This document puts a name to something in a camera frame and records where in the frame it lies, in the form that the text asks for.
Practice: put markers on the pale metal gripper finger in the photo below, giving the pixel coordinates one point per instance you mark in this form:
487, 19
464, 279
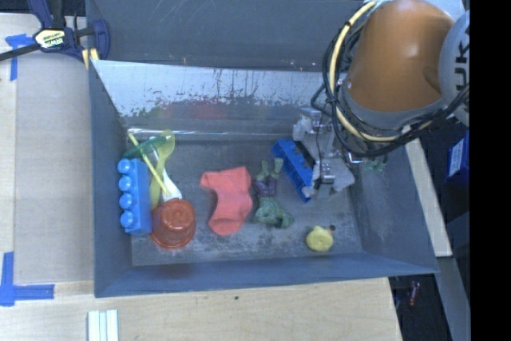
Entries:
324, 183
343, 177

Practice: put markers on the blue studded toy block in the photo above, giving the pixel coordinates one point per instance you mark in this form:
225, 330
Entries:
293, 165
135, 195

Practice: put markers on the yellow rubber duck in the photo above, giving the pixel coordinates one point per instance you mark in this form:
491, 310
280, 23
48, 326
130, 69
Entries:
319, 239

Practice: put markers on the green toy figure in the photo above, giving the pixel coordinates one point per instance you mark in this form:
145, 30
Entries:
269, 207

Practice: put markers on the grey metal bin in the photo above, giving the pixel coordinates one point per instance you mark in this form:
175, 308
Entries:
239, 100

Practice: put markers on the red cloth sock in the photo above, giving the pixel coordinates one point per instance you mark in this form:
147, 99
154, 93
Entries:
229, 199

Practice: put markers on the white plastic spoon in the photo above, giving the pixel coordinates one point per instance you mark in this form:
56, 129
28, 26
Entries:
172, 189

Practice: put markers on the red plastic cup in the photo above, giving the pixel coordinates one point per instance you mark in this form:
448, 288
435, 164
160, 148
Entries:
173, 223

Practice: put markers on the yellow-green plastic spoon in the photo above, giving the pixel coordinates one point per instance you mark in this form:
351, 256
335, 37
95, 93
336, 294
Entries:
159, 167

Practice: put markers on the green disc on yellow stick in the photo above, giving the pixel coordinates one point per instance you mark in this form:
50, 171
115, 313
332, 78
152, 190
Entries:
145, 147

